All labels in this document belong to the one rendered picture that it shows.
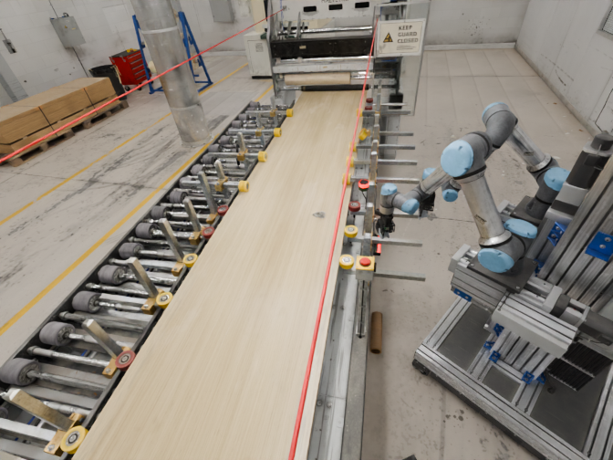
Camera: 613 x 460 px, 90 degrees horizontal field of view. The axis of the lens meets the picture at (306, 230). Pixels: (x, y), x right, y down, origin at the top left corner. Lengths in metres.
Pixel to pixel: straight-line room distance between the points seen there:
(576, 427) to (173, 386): 2.00
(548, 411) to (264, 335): 1.60
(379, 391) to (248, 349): 1.13
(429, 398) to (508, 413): 0.43
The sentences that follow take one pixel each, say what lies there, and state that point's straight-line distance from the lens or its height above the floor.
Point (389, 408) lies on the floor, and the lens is 2.28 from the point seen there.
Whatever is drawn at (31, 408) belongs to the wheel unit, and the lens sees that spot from 1.53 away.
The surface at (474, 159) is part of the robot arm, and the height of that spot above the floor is 1.56.
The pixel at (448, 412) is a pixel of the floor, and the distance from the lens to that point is 2.35.
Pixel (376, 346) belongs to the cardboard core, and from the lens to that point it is 2.35.
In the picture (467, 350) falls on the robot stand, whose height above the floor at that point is 0.21.
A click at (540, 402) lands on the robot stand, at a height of 0.21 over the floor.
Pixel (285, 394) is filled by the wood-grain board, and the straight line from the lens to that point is 1.33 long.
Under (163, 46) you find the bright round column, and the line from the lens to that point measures 5.17.
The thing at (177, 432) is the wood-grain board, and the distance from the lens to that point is 1.40.
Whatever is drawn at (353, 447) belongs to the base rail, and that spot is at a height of 0.70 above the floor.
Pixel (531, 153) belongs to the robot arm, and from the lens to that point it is 1.94.
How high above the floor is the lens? 2.14
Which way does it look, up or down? 41 degrees down
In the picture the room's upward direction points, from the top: 6 degrees counter-clockwise
